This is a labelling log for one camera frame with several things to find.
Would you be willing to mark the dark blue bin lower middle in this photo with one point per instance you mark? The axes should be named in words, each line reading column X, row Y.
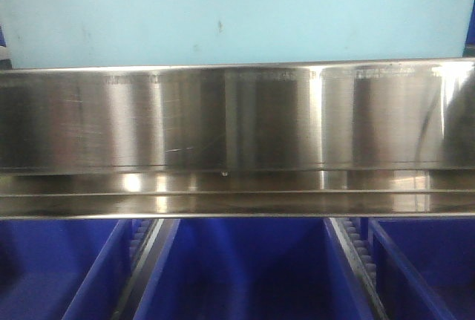
column 253, row 268

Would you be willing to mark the stainless steel shelf rail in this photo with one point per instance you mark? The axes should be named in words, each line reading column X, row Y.
column 367, row 138

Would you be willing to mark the dark blue bin lower right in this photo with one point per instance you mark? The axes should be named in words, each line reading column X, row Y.
column 424, row 266

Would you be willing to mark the dark blue bin lower left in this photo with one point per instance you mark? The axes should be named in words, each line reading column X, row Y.
column 63, row 269

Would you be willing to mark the light blue plastic bin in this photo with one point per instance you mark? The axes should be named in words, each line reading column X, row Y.
column 80, row 33

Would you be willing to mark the roller track right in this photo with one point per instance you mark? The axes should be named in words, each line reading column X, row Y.
column 358, row 257

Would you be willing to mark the roller track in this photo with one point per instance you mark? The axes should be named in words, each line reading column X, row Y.
column 135, row 286
column 358, row 257

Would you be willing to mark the dark blue bin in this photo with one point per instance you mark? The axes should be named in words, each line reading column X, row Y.
column 253, row 268
column 63, row 269
column 424, row 266

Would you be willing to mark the roller track left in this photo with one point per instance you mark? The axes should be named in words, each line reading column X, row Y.
column 135, row 286

